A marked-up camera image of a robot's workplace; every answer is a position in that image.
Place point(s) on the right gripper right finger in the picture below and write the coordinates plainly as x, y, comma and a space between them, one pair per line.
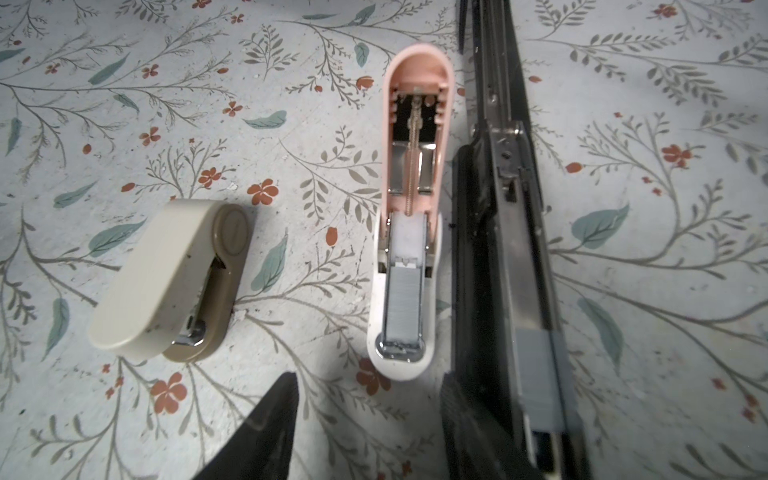
477, 447

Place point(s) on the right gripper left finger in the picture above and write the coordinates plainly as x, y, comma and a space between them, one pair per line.
262, 446

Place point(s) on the black stapler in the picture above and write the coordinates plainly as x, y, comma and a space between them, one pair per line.
508, 349

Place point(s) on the beige staple remover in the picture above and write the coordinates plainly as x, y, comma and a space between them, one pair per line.
175, 294

